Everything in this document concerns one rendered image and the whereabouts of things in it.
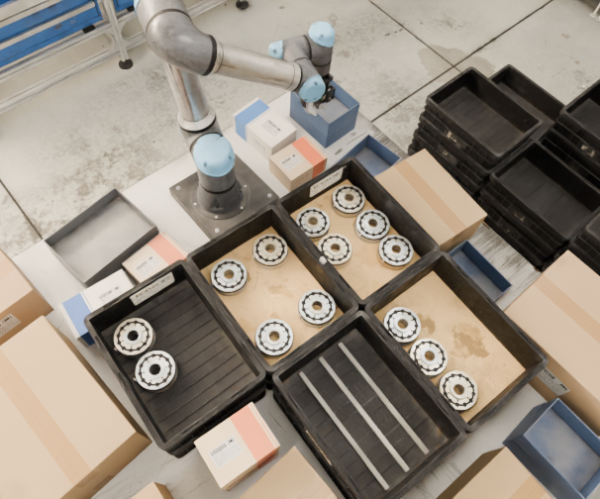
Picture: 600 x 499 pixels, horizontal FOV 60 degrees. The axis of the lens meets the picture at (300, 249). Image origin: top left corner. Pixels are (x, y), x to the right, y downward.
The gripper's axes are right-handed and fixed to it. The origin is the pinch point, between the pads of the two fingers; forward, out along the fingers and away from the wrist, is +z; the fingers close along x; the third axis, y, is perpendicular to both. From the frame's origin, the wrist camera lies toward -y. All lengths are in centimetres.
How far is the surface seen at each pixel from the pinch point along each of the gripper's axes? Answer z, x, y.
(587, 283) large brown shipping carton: -8, 14, 102
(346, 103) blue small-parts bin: 3.4, 14.4, 4.0
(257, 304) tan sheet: -1, -59, 44
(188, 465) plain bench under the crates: 12, -100, 64
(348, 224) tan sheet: -0.6, -21.8, 41.9
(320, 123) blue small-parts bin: 1.5, -0.2, 6.0
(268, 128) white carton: 3.4, -14.5, -4.7
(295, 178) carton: 5.3, -20.2, 16.1
